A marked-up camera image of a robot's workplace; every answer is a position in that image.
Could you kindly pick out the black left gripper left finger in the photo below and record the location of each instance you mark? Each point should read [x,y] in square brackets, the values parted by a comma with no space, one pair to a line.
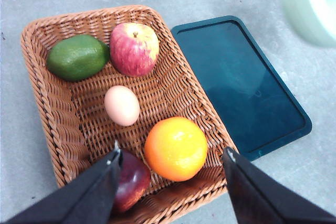
[89,200]

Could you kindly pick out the beige egg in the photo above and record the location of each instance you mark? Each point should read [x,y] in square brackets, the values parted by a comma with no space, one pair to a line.
[122,106]

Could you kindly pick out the light green ceramic bowl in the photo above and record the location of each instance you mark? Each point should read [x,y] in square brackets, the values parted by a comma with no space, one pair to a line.
[314,21]

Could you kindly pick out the brown wicker basket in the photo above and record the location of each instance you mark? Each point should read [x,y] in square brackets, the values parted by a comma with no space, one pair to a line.
[116,74]

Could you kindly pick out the dark red apple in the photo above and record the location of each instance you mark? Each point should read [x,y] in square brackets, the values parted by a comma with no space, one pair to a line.
[134,181]

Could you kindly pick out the dark teal rectangular tray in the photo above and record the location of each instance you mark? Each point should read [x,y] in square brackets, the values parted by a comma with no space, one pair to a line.
[259,110]

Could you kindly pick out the orange fruit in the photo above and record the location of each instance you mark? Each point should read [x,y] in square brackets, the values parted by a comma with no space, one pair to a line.
[176,149]

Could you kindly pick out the green avocado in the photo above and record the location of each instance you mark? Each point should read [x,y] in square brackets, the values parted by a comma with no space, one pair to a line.
[78,58]

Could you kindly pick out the red yellow apple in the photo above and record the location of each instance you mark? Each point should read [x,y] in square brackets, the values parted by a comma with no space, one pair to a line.
[134,49]

